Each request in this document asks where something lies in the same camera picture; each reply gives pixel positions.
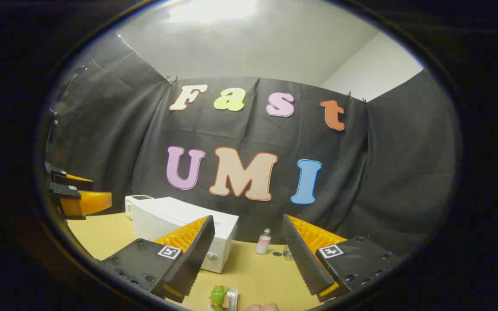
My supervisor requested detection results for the clear bottle with pink label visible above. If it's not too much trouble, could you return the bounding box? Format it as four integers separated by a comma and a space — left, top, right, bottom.
256, 228, 272, 255

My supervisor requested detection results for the white oblong food tray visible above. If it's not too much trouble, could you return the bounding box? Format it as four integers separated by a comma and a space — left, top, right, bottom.
209, 289, 239, 311

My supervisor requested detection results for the lettuce sandwich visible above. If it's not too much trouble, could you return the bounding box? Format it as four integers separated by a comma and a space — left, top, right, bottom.
208, 285, 230, 311

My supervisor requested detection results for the white microwave oven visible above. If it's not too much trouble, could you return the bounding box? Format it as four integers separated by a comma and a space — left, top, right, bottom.
132, 197, 239, 273

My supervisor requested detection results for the white toaster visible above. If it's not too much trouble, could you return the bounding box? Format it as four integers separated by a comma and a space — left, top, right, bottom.
125, 194, 154, 221

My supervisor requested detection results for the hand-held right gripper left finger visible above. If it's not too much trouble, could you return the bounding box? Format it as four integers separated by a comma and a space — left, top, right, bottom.
101, 215, 216, 304

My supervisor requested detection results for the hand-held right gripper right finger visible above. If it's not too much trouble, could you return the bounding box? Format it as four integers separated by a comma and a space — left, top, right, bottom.
282, 214, 405, 303

